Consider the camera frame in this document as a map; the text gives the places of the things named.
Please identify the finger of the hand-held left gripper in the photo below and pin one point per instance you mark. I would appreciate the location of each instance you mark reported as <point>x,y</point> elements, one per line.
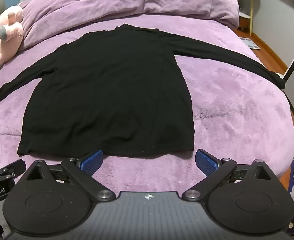
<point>14,167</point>

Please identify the purple bed sheet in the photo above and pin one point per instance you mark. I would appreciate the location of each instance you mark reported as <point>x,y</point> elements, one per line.
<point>236,100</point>

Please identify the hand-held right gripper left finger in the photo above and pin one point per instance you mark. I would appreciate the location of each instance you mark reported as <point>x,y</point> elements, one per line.
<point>92,162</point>

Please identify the black framed standing mirror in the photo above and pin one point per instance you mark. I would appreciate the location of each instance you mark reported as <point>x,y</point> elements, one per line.
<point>293,62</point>

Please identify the bathroom scale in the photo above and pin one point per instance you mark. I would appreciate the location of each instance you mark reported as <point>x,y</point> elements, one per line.
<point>248,43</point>

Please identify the pink plush toy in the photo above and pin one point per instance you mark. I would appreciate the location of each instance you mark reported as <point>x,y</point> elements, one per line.
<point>9,37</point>

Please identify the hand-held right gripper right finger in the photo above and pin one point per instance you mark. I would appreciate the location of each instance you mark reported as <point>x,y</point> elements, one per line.
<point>204,162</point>

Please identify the black long-sleeve shirt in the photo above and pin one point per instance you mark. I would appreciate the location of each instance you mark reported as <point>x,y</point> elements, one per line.
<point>107,92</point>

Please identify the purple duvet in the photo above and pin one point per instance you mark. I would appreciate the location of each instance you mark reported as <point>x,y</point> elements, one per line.
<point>137,0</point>

